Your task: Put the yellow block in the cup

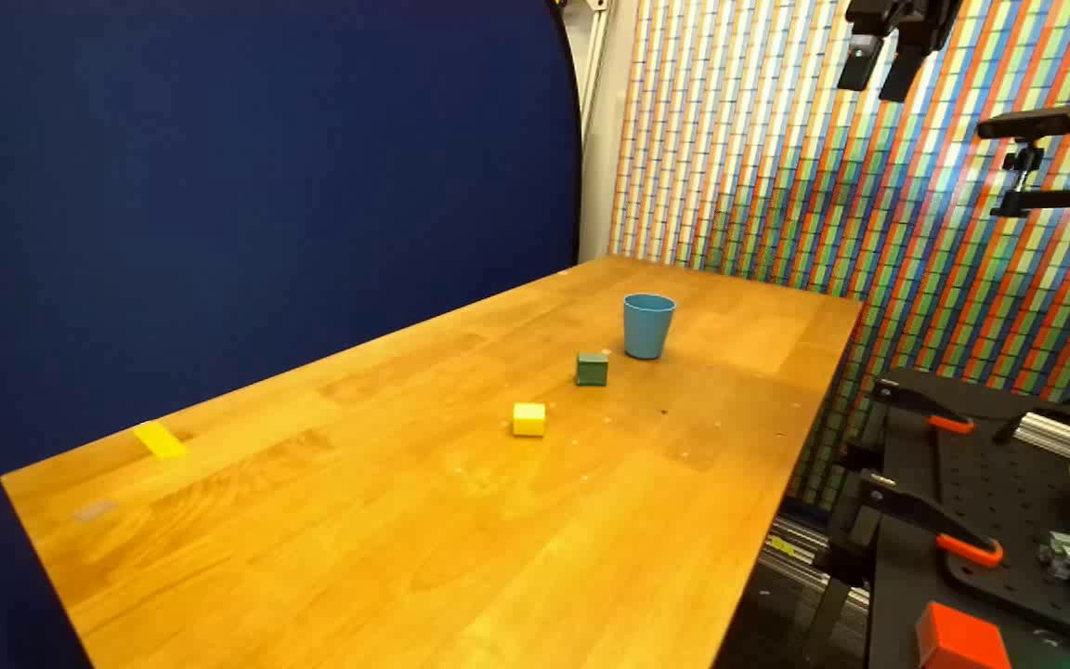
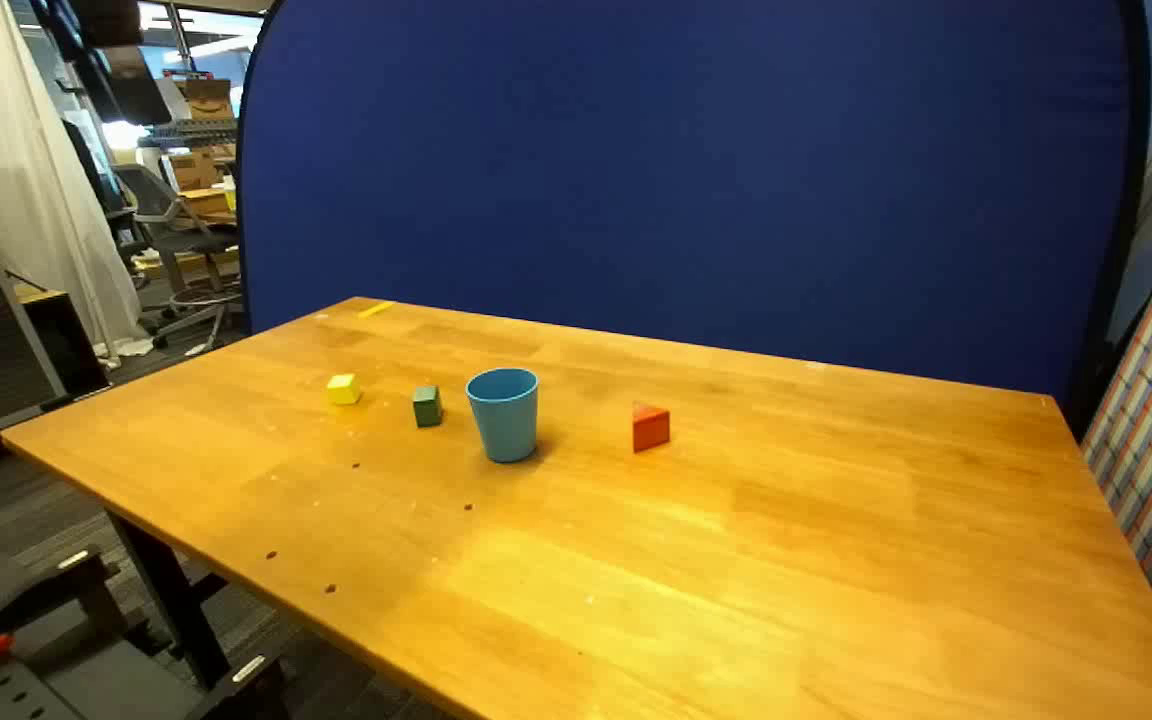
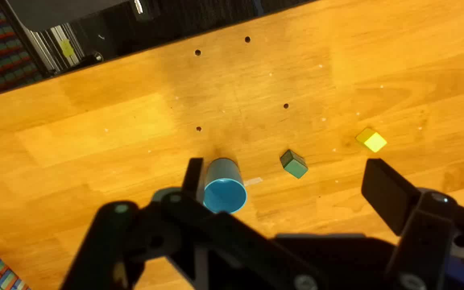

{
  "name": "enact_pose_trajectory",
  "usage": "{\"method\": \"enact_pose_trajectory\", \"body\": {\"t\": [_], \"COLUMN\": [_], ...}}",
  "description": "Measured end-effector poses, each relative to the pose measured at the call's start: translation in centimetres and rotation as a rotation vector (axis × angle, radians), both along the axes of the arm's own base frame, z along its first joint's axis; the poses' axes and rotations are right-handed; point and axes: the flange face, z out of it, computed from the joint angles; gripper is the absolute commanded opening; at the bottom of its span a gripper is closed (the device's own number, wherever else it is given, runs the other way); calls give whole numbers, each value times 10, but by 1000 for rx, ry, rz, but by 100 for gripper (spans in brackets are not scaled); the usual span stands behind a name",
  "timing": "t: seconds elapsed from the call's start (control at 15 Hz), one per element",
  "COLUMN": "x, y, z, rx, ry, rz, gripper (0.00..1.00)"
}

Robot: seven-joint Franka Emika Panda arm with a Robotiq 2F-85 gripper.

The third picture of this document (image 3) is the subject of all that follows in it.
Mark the ribbed aluminium profile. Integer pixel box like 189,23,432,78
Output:
28,23,79,76

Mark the blue plastic cup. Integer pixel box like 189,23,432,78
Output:
202,157,250,216

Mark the yellow wooden block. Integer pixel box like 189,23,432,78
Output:
355,126,389,155

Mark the green wooden block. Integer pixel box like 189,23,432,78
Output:
279,149,310,181

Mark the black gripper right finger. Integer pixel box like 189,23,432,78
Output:
360,158,464,290

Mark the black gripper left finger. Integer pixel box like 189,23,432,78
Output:
62,157,319,290

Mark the dark grey panel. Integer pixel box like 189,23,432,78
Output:
5,0,134,33

